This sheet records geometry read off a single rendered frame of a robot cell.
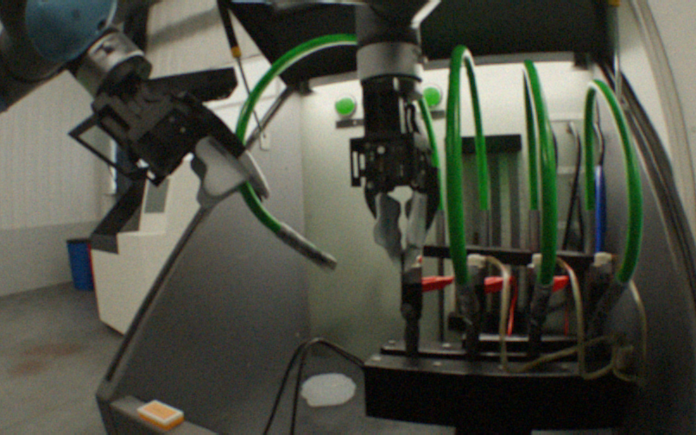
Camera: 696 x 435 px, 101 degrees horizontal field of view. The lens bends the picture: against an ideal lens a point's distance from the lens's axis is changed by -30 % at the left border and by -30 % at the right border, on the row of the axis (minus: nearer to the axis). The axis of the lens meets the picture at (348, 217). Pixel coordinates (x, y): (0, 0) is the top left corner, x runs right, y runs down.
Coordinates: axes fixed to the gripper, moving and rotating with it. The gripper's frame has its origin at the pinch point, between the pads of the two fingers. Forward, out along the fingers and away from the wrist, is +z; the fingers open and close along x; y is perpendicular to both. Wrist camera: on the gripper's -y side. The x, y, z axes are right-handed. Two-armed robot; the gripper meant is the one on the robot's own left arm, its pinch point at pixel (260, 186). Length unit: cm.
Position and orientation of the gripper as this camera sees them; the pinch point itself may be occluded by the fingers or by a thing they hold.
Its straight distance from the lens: 44.5
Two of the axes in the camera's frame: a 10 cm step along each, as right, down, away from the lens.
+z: 7.1, 6.6, 2.5
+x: 4.9, -2.0, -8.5
